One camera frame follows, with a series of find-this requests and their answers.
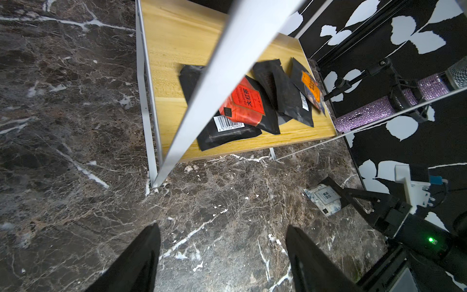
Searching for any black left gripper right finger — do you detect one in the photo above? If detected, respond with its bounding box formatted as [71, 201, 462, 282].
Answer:
[286, 225, 361, 292]

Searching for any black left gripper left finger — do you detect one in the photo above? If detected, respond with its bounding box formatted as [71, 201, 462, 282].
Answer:
[86, 223, 161, 292]

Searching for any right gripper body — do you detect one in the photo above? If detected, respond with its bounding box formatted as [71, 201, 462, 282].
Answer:
[321, 176, 412, 238]

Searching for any black barcode tea bag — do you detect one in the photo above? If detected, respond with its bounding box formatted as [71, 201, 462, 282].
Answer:
[304, 184, 343, 217]

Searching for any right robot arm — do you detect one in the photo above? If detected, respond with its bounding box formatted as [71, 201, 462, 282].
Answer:
[286, 178, 467, 292]

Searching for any black tea bag lower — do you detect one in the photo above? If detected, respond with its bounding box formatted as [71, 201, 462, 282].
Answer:
[252, 59, 314, 127]

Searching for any orange label tea bag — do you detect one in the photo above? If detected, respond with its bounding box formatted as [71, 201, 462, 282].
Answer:
[291, 58, 326, 114]

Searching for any red tea bag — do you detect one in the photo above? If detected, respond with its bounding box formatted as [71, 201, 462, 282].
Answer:
[219, 76, 266, 126]

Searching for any wooden two-tier metal shelf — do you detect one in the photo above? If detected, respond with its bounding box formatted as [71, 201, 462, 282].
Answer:
[134, 0, 467, 189]

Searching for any purple glitter microphone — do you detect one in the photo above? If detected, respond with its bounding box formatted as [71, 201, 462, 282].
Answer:
[325, 57, 467, 133]

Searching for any black barcode pouch lower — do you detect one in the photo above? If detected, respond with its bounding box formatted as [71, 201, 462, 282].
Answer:
[179, 65, 262, 152]

